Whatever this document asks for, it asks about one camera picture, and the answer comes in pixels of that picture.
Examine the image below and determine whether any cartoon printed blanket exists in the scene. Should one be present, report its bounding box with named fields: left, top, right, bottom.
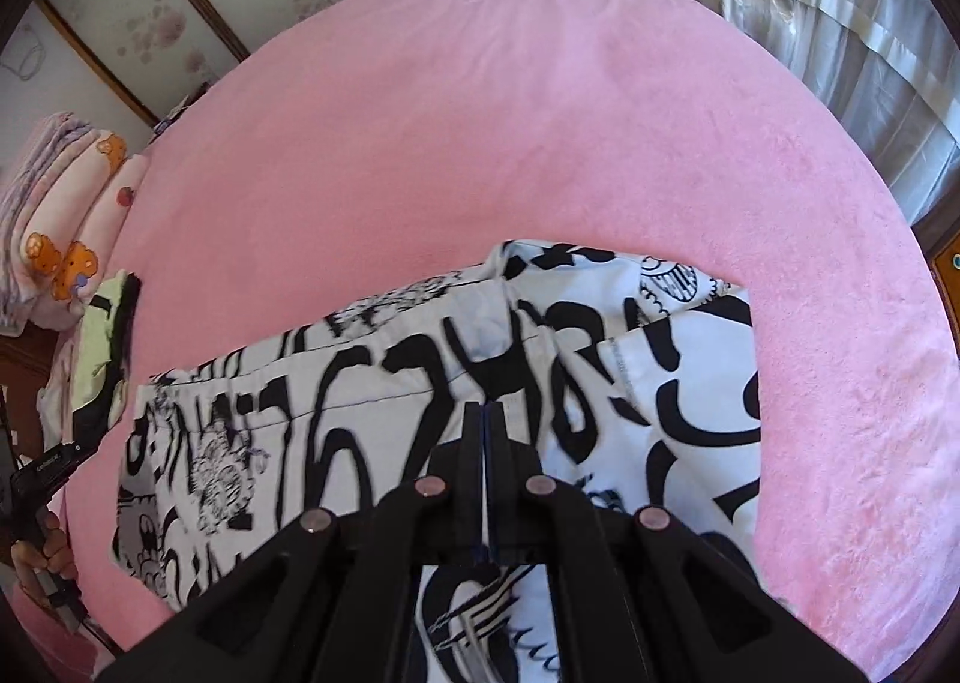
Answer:
left=0, top=111, right=151, bottom=335

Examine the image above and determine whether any pink bed cover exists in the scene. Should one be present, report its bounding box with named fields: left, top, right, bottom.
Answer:
left=15, top=0, right=960, bottom=683

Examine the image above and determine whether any floral sliding wardrobe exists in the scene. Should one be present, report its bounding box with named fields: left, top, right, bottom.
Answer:
left=0, top=0, right=361, bottom=151

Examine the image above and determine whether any black white printed hoodie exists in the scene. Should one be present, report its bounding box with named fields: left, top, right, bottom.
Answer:
left=112, top=239, right=762, bottom=683

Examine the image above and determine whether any wooden cabinet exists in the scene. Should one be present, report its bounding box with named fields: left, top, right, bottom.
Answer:
left=911, top=203, right=960, bottom=346

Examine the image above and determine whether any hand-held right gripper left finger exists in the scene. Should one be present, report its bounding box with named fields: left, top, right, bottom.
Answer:
left=97, top=404, right=488, bottom=683

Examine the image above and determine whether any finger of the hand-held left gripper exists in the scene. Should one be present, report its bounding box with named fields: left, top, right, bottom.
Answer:
left=64, top=440, right=101, bottom=478

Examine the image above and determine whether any wooden headboard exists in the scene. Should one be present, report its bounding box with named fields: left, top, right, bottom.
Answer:
left=0, top=326, right=72, bottom=421

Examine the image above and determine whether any person's left hand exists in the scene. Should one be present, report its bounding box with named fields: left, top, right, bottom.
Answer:
left=11, top=507, right=80, bottom=605

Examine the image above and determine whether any green black folded garment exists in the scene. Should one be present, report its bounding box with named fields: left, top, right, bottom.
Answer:
left=41, top=270, right=143, bottom=429

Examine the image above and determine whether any white curtain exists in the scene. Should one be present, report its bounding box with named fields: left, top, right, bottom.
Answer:
left=607, top=0, right=960, bottom=226

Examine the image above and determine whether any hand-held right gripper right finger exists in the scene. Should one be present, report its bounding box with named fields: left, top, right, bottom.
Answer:
left=487, top=405, right=867, bottom=683

